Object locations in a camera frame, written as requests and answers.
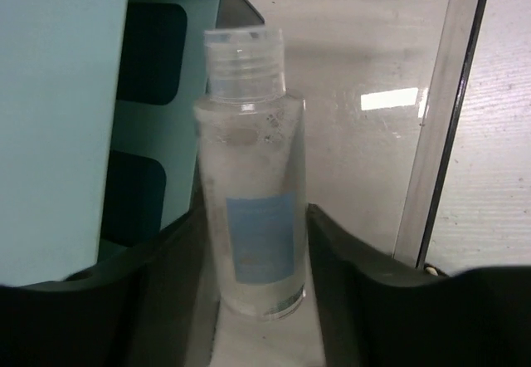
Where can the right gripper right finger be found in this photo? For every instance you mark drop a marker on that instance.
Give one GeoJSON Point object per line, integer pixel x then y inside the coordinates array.
{"type": "Point", "coordinates": [376, 311]}

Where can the teal makeup organizer box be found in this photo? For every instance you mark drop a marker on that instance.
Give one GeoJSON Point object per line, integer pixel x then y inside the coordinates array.
{"type": "Point", "coordinates": [61, 118]}

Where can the clear acrylic box door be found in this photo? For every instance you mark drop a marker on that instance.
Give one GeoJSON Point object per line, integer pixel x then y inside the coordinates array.
{"type": "Point", "coordinates": [383, 82]}

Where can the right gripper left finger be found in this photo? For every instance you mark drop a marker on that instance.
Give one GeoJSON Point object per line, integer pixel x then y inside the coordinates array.
{"type": "Point", "coordinates": [154, 304]}

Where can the clear bottle blue label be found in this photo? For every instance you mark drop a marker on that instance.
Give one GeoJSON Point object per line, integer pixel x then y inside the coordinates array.
{"type": "Point", "coordinates": [250, 143]}

